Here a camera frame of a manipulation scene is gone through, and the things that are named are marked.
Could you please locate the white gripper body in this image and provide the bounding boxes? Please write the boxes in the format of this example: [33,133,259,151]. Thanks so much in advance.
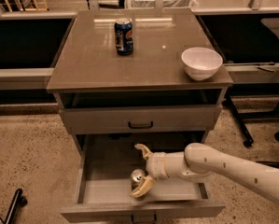
[146,152,189,180]

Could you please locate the closed top drawer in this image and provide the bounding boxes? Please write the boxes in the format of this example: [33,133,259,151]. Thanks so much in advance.
[60,105,221,134]

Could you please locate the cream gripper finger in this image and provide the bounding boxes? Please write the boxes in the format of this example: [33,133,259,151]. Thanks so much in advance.
[134,144,153,161]
[131,175,155,198]

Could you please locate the black table leg with caster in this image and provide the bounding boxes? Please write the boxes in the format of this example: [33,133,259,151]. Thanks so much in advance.
[224,92,254,148]

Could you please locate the silver 7up soda can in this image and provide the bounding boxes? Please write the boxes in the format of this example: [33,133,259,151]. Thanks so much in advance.
[130,169,146,190]

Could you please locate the blue Pepsi soda can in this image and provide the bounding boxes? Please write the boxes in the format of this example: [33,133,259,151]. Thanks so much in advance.
[114,19,133,55]

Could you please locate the black chair base leg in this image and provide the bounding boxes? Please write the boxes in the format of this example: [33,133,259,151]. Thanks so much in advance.
[0,189,28,224]

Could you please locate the wire mesh basket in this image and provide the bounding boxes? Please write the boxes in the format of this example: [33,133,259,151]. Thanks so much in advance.
[126,0,199,9]

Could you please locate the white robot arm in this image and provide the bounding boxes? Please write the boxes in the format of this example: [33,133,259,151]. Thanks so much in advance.
[131,143,279,204]

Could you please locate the white ceramic bowl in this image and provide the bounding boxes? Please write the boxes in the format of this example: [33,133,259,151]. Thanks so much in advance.
[181,47,223,81]

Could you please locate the open middle drawer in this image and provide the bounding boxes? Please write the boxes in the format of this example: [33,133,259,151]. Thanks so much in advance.
[61,133,225,224]

